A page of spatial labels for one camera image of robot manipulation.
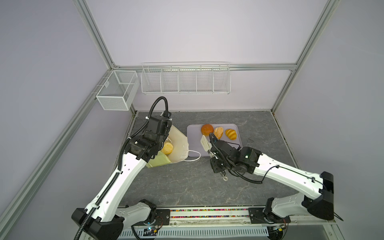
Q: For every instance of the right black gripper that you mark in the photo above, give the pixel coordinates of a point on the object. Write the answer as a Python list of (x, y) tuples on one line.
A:
[(213, 163)]

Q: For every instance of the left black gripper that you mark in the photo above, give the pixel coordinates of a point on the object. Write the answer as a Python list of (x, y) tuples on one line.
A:
[(165, 136)]

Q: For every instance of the round pale scored bun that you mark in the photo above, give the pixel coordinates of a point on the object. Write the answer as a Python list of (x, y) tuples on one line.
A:
[(167, 148)]

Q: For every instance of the yellow fake bread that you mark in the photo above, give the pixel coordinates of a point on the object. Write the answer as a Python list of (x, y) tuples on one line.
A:
[(231, 134)]

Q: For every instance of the green paper gift bag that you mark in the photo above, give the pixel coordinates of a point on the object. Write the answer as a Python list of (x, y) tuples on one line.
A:
[(180, 153)]

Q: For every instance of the oval orange fake bread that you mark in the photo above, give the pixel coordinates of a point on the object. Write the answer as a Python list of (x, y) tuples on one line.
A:
[(218, 132)]

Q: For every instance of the round brown fake bun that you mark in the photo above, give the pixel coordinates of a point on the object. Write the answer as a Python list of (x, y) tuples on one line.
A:
[(207, 129)]

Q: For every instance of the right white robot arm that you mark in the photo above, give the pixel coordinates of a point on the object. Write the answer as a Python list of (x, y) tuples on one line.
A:
[(315, 192)]

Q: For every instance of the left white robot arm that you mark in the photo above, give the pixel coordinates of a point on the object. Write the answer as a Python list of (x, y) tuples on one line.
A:
[(100, 219)]

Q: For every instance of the small white mesh basket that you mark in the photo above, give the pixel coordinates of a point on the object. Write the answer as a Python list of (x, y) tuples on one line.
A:
[(119, 90)]

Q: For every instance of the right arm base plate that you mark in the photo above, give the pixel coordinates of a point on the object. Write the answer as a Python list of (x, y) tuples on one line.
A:
[(258, 215)]

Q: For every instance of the long white wire rack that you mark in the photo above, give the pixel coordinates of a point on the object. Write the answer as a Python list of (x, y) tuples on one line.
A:
[(186, 78)]

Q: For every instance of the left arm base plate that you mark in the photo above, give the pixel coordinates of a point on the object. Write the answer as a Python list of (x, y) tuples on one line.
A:
[(162, 217)]

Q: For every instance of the white vented cable duct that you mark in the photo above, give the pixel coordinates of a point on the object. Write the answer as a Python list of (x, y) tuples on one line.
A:
[(201, 233)]

